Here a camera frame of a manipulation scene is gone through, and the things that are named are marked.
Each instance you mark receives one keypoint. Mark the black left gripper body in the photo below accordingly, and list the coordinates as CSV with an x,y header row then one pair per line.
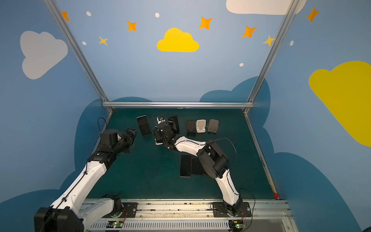
x,y
127,138

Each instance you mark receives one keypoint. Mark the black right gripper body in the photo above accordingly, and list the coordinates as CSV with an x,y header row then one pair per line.
x,y
161,131

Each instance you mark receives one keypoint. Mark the black phone stand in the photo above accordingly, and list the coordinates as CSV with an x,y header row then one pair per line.
x,y
191,127

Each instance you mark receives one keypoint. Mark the purple phone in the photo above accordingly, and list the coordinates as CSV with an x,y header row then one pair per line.
x,y
185,166

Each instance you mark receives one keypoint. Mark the white phone stand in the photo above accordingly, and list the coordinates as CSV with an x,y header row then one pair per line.
x,y
201,126

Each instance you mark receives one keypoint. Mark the round wooden phone stand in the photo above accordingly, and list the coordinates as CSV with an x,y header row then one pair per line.
x,y
213,126

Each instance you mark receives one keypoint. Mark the white-edged phone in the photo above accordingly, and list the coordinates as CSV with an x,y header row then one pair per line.
x,y
158,141

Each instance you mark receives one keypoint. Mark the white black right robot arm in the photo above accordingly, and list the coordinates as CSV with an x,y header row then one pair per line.
x,y
213,160

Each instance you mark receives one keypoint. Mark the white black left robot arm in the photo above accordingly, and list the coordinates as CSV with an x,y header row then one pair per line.
x,y
64,214

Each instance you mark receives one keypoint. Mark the horizontal aluminium back bar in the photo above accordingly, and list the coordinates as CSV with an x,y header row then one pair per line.
x,y
138,104

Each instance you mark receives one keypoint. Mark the left circuit board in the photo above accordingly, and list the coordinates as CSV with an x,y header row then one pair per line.
x,y
114,224

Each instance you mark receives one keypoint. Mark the circuit board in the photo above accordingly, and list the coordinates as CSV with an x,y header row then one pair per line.
x,y
236,226
114,224

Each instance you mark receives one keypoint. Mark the right circuit board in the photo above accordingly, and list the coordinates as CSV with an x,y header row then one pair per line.
x,y
236,226

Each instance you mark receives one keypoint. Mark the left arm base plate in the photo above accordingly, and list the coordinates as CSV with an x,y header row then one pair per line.
x,y
128,210

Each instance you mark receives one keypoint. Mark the aluminium rail front frame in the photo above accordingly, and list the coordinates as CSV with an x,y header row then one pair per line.
x,y
195,215

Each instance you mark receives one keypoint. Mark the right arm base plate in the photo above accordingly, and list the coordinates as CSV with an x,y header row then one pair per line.
x,y
220,210

